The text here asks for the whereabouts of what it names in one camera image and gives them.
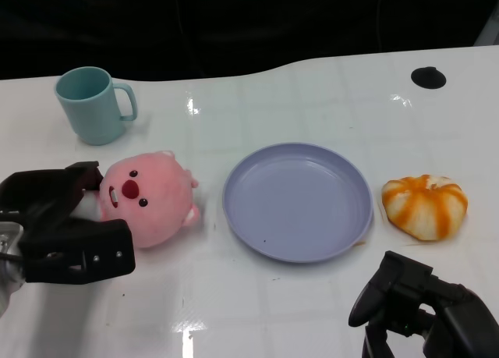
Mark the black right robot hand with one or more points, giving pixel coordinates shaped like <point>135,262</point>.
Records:
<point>452,323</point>

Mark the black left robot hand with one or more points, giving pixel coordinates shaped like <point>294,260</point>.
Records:
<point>47,210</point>

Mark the pink plush beaver doll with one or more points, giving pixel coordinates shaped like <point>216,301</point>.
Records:
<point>156,202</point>

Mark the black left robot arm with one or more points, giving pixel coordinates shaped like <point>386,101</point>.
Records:
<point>8,237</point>

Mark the purple plastic plate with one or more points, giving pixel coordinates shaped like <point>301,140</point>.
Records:
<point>296,202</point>

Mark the teal plastic mug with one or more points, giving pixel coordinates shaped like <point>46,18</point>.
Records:
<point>95,114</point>

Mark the orange striped white bun toy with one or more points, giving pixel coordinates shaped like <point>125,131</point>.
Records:
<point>425,210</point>

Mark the black round table grommet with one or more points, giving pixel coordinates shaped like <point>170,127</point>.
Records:
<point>428,78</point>

